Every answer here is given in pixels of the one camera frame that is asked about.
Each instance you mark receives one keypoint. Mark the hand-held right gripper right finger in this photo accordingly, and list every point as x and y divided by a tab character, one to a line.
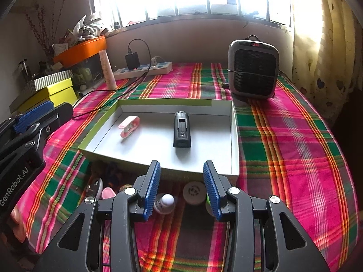
211	187

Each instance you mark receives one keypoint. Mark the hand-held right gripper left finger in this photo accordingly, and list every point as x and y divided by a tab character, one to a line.
151	187

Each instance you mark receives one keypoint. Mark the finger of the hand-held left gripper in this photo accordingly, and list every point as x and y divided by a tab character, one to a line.
34	116
61	113

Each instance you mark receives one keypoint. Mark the green mushroom-top suction item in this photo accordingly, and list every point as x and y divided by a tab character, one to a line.
208	204

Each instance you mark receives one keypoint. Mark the small white ball-top bottle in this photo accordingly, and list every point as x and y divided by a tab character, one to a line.
166	201

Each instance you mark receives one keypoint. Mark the brown walnut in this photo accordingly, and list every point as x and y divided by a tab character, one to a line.
126	189

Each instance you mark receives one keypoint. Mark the green-sided white cardboard box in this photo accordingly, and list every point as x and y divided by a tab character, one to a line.
141	150

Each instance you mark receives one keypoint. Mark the dark blue plush toy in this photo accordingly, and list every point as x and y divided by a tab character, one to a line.
113	171

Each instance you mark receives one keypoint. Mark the pink shoehorn-shaped item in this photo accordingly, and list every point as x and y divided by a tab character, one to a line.
108	193

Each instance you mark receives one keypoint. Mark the black oval case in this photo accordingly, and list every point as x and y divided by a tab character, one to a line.
95	188

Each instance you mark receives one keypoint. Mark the person's left hand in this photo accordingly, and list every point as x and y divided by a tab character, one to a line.
17	221

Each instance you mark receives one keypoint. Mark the white round disc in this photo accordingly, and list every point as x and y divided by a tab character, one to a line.
193	192

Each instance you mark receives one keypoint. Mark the yellow cardboard box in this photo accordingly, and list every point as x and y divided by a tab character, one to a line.
59	90

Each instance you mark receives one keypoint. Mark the green striped box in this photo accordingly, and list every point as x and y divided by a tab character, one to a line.
51	78

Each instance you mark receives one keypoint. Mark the green jar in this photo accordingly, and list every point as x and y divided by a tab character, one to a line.
82	75

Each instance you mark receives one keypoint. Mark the dark container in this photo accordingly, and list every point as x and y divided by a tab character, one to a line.
25	70

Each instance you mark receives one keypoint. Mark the cream cosmetic tube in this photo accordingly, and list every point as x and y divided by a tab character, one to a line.
107	70

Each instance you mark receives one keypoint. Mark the black rectangular device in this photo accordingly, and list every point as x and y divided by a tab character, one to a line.
182	130

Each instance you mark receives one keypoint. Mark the pink folding clip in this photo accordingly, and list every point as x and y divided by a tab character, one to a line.
127	127

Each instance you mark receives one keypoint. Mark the orange storage box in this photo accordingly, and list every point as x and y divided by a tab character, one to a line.
85	49

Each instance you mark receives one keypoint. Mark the plaid blanket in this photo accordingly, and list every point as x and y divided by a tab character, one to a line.
283	161

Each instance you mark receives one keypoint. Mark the dried flower branches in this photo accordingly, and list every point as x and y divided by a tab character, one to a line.
42	28

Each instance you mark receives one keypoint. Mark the black charger adapter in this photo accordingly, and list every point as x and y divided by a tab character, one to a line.
132	61

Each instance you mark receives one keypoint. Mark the white crumpled bag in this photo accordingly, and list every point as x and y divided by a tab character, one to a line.
88	27

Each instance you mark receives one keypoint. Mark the white power strip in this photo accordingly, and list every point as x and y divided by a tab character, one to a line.
153	69

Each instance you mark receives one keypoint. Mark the grey portable heater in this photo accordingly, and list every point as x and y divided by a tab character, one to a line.
252	68

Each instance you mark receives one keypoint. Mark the heart print curtain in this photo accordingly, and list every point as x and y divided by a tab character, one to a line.
320	48

